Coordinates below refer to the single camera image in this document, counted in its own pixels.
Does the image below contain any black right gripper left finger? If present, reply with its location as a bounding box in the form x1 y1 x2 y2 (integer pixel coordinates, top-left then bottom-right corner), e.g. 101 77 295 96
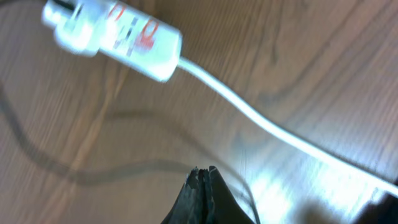
161 168 206 224

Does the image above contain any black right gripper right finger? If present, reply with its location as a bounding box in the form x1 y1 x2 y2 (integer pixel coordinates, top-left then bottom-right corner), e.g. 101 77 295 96
205 166 253 224

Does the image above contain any black USB charger cable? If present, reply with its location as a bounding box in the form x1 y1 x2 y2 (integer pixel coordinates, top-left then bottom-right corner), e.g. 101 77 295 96
0 80 262 224

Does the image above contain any white power strip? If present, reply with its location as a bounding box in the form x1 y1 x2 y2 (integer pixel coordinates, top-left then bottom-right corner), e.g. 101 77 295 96
42 0 182 82

